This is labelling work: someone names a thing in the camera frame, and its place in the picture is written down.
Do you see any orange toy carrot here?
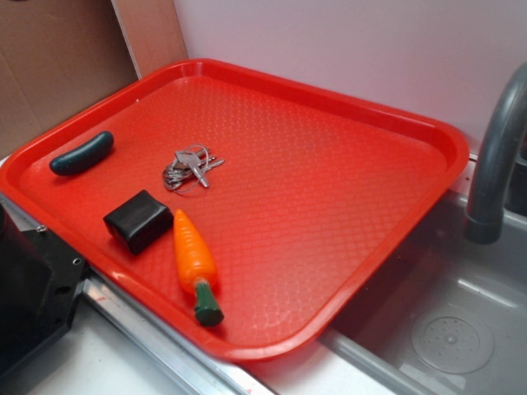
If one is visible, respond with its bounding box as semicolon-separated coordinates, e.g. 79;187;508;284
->
173;209;224;327

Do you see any red plastic tray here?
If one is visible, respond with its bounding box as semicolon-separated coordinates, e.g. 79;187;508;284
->
1;59;469;362

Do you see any silver key bunch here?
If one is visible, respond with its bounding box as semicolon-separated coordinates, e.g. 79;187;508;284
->
162;144;225;194

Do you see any black rectangular block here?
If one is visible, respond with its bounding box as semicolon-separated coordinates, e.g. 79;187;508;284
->
103;190;174;255

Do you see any dark green toy cucumber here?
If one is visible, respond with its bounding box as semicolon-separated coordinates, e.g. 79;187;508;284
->
49;131;114;176

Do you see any grey plastic sink basin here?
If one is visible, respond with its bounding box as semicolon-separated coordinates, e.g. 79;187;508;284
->
242;189;527;395

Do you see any brown cardboard panel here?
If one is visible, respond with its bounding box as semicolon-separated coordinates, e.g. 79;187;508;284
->
1;1;187;157

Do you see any grey faucet spout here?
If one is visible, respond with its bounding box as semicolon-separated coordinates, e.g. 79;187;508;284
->
464;64;526;244

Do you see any aluminium frame rail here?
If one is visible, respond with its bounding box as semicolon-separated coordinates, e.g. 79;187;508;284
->
0;193;268;395

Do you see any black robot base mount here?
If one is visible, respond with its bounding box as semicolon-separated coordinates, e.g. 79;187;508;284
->
1;208;88;378

